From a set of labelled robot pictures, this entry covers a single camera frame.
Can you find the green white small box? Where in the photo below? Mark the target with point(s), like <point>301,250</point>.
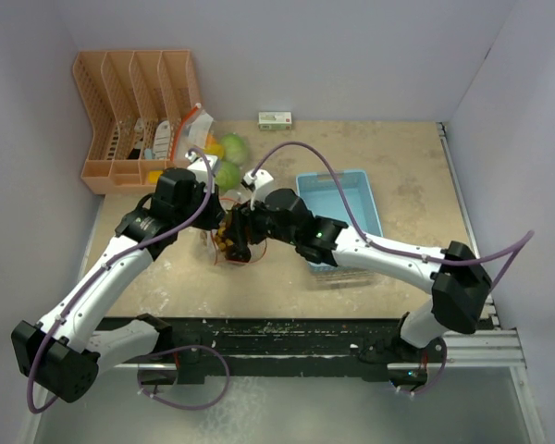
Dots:
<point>271,120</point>

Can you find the green cabbage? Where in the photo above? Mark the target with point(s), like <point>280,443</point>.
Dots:
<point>236,150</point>
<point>228,176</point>

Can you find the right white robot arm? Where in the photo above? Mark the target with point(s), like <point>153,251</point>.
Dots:
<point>458,288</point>

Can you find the green cabbage back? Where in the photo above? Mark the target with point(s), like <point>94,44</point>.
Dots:
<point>236,150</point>

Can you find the clear orange zip bag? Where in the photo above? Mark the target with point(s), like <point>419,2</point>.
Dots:
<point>199,130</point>

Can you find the blue plastic basket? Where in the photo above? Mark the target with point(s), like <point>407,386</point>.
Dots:
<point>321,196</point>

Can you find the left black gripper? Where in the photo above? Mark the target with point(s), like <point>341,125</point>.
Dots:
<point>215,214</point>

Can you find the pink desk organizer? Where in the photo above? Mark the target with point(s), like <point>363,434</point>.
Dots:
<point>126,94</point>

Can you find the orange fruit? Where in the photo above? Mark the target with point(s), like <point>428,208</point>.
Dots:
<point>210,139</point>

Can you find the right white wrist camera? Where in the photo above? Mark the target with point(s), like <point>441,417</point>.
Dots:
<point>260,184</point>

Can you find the green cabbage front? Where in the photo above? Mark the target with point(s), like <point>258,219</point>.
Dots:
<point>228,176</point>

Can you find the brown longan bunch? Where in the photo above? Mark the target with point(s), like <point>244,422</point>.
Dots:
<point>224,245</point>

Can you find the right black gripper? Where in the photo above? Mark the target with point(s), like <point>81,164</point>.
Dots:
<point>246,215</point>

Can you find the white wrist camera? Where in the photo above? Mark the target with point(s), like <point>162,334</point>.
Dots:
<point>205,164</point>
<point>260,184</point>

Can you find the white tube in organizer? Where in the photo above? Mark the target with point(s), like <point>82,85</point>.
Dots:
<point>162,138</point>

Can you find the yellow block in organizer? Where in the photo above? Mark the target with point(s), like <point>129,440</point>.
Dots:
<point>154,175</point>

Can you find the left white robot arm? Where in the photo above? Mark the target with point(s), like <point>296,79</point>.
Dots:
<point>64,352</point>

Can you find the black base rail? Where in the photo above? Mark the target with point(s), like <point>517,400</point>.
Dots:
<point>369,349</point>

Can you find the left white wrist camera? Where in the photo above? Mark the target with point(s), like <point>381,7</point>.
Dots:
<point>205,164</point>

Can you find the yellow starfruit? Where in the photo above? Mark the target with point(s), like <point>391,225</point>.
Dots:
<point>215,149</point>

